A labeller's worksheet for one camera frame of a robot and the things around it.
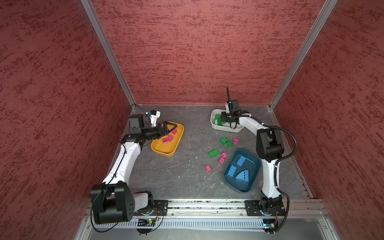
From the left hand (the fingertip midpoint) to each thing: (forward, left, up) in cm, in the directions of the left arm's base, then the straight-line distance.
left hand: (172, 130), depth 78 cm
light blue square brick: (-16, -39, -20) cm, 47 cm away
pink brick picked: (+14, +3, -21) cm, 25 cm away
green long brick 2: (+24, -26, -21) cm, 41 cm away
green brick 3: (+21, -30, -20) cm, 42 cm away
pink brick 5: (+6, +8, -21) cm, 23 cm away
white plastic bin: (+22, -28, -21) cm, 42 cm away
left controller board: (-40, +12, -26) cm, 49 cm away
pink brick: (+6, -40, -20) cm, 45 cm away
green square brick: (+5, -36, -21) cm, 42 cm away
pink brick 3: (-3, -30, -20) cm, 37 cm away
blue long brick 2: (-7, -41, -21) cm, 46 cm away
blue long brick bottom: (-17, -42, -20) cm, 49 cm away
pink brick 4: (-7, -29, -21) cm, 36 cm away
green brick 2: (+27, -29, -19) cm, 44 cm away
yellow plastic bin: (+4, +5, -22) cm, 23 cm away
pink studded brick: (+8, +5, -21) cm, 23 cm away
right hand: (+23, -32, -16) cm, 42 cm away
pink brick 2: (-13, -20, -20) cm, 31 cm away
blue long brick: (-14, -34, -20) cm, 42 cm away
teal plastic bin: (-13, -40, -20) cm, 46 cm away
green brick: (+6, -31, -20) cm, 37 cm away
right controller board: (-39, -49, -22) cm, 67 cm away
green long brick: (-3, -24, -20) cm, 31 cm away
